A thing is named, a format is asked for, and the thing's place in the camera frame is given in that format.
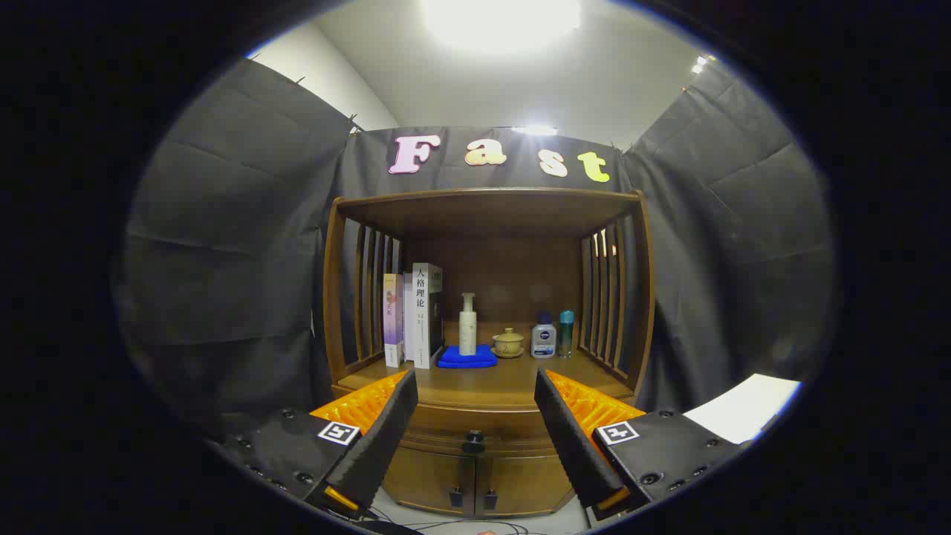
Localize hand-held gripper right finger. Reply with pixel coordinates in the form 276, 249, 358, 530
533, 369, 745, 521

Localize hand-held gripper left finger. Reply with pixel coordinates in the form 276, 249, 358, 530
212, 369, 419, 521

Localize brown wooden drawer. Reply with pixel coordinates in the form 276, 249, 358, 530
400, 405, 554, 453

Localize wooden cabinet door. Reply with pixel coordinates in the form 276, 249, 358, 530
383, 446, 476, 515
475, 450, 577, 517

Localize wooden countertop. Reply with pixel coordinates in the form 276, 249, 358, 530
336, 321, 634, 408

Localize brown wooden cabinet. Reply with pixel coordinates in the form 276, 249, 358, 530
322, 187, 656, 519

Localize white bottle with blue pump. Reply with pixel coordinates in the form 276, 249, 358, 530
530, 313, 557, 360

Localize folded blue cloth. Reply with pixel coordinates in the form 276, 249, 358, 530
437, 344, 499, 369

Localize thick white book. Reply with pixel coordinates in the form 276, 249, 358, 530
412, 262, 445, 370

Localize purple book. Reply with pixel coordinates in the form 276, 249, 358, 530
383, 273, 406, 369

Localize thin white book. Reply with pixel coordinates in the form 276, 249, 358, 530
403, 272, 415, 363

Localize white box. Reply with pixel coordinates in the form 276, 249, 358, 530
682, 374, 805, 445

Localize black backdrop cloth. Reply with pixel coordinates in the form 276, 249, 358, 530
111, 58, 837, 439

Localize black cables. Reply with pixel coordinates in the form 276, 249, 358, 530
357, 509, 551, 535

